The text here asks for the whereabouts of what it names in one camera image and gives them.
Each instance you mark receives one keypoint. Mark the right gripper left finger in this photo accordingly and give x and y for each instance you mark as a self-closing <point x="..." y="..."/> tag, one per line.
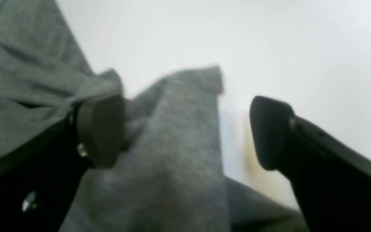
<point x="39" y="180"/>

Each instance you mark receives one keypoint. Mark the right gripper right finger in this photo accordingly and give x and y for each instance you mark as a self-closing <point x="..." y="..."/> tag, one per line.
<point x="330" y="181"/>

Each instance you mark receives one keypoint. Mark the dark grey T-shirt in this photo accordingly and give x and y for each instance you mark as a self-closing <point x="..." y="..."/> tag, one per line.
<point x="169" y="173"/>

